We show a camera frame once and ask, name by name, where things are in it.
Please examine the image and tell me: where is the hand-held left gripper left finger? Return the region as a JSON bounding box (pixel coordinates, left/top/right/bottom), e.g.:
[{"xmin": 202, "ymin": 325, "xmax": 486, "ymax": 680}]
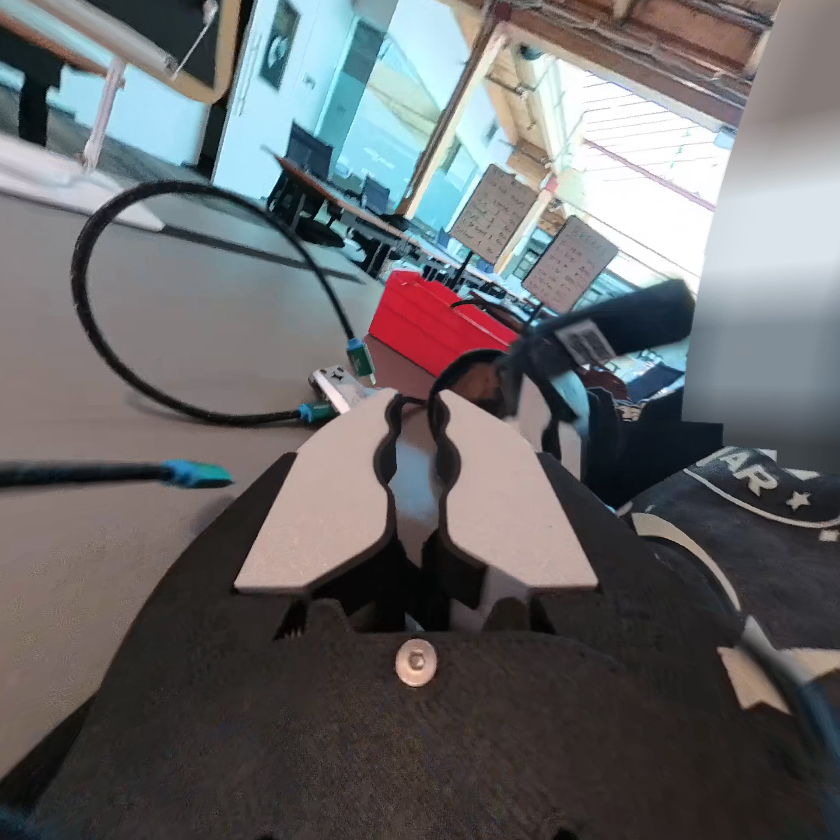
[{"xmin": 233, "ymin": 387, "xmax": 404, "ymax": 598}]

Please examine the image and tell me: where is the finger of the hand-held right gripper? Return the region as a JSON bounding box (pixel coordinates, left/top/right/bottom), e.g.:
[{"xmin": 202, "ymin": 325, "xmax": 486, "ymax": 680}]
[
  {"xmin": 512, "ymin": 374, "xmax": 560, "ymax": 455},
  {"xmin": 548, "ymin": 392, "xmax": 585, "ymax": 479}
]

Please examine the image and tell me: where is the handwritten whiteboard on stand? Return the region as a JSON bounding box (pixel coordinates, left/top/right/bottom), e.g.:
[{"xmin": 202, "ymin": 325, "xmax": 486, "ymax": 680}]
[
  {"xmin": 521, "ymin": 215, "xmax": 619, "ymax": 315},
  {"xmin": 448, "ymin": 164, "xmax": 540, "ymax": 265}
]

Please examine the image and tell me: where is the black braided hdmi cable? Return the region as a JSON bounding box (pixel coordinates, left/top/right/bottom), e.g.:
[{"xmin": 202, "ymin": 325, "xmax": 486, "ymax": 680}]
[
  {"xmin": 0, "ymin": 459, "xmax": 234, "ymax": 490},
  {"xmin": 71, "ymin": 180, "xmax": 378, "ymax": 427}
]

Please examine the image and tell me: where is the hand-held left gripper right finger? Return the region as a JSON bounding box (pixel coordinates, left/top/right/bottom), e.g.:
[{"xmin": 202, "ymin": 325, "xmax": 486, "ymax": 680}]
[{"xmin": 430, "ymin": 390, "xmax": 601, "ymax": 614}]

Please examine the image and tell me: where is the person's right forearm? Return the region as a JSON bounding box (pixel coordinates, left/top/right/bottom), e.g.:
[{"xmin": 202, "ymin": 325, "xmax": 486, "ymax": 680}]
[{"xmin": 591, "ymin": 279, "xmax": 697, "ymax": 358}]

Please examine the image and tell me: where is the black board on white stand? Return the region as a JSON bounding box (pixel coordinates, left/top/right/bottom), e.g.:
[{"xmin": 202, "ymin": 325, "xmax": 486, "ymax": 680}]
[{"xmin": 0, "ymin": 0, "xmax": 244, "ymax": 234}]

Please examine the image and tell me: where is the person's printed dark shirt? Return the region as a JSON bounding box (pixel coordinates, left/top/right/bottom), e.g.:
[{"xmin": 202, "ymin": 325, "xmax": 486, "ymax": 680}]
[{"xmin": 584, "ymin": 387, "xmax": 840, "ymax": 840}]

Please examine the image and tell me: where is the white port hub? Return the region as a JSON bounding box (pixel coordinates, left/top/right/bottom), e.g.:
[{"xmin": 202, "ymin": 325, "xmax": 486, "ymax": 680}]
[{"xmin": 310, "ymin": 364, "xmax": 388, "ymax": 416}]

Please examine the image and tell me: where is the red plastic bin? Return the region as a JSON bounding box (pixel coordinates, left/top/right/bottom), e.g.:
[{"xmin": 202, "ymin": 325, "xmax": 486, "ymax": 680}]
[{"xmin": 369, "ymin": 269, "xmax": 526, "ymax": 378}]

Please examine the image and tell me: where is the wooden edge office desk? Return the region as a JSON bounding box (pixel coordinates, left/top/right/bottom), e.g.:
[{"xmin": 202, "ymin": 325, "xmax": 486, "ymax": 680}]
[{"xmin": 262, "ymin": 147, "xmax": 421, "ymax": 277}]

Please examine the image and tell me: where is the white door with dark window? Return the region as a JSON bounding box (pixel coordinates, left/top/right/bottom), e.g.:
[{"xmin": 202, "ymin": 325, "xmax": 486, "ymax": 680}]
[{"xmin": 211, "ymin": 0, "xmax": 316, "ymax": 191}]

